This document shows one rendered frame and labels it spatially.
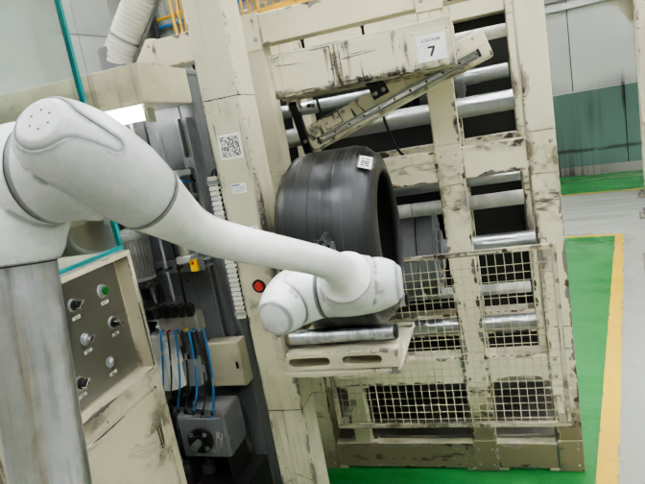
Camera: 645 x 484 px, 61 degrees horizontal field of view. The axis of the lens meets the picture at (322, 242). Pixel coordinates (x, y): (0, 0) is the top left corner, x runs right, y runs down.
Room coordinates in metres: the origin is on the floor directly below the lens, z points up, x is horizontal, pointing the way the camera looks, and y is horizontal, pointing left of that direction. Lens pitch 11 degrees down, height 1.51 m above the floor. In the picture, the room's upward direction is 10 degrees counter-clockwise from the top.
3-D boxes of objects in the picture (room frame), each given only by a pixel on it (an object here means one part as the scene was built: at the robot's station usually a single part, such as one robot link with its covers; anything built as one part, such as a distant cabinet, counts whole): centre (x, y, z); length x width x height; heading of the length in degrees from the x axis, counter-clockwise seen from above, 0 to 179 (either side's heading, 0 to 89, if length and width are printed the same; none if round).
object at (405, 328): (1.72, -0.04, 0.80); 0.37 x 0.36 x 0.02; 162
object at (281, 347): (1.78, 0.13, 0.90); 0.40 x 0.03 x 0.10; 162
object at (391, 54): (1.97, -0.25, 1.71); 0.61 x 0.25 x 0.15; 72
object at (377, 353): (1.59, 0.00, 0.83); 0.36 x 0.09 x 0.06; 72
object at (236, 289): (1.78, 0.30, 1.19); 0.05 x 0.04 x 0.48; 162
